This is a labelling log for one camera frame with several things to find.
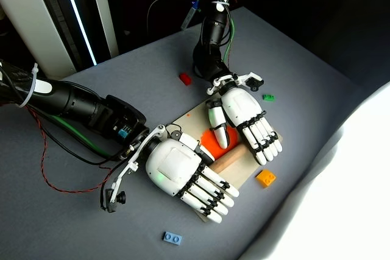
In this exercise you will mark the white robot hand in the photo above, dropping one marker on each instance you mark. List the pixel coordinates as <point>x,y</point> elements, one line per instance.
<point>242,107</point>
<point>173,165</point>

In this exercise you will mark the wooden rolling pin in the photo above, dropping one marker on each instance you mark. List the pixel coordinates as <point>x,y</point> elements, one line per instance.
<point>228,158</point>

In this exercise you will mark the green toy brick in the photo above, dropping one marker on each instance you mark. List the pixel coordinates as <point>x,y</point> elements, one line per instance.
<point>269,97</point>

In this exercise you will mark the flat orange play dough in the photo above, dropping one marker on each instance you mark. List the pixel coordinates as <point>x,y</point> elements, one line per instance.
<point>210,142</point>

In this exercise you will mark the light wooden board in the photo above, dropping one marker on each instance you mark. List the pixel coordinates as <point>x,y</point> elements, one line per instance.
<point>195,114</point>

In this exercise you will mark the red toy brick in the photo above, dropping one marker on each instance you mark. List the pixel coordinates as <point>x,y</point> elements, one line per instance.
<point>185,79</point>

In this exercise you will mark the light blue toy brick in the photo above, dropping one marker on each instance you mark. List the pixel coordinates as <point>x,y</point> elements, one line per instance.
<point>172,238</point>

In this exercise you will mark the orange toy brick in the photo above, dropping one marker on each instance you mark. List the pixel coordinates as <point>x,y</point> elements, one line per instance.
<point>265,178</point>

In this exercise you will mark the grey table cloth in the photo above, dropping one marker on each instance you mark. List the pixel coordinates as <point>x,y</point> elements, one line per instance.
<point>91,226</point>

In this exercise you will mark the white fabric backdrop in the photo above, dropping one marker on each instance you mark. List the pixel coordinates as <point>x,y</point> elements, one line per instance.
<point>350,181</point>

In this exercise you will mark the white robot body column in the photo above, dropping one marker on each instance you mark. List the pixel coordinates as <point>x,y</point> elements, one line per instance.
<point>24,13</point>

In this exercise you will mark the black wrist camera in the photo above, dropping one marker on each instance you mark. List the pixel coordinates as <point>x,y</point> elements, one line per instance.
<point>254,84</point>
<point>117,199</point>

